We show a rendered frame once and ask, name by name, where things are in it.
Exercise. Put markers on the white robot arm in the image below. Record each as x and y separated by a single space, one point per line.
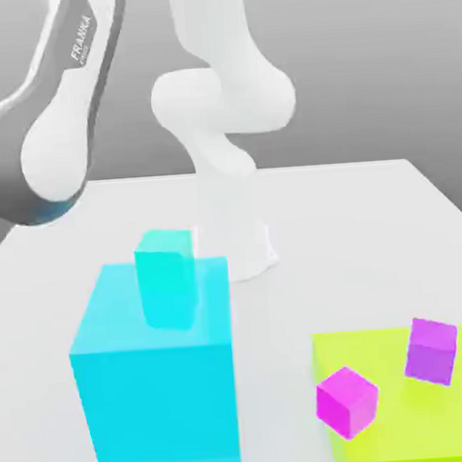
222 99

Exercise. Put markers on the small turquoise cube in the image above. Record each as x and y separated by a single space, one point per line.
167 286

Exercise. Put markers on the small magenta cube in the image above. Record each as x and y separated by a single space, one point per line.
346 403

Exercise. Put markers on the small purple cube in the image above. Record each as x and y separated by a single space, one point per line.
430 353

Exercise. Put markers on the large cyan box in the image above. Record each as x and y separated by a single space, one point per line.
158 407

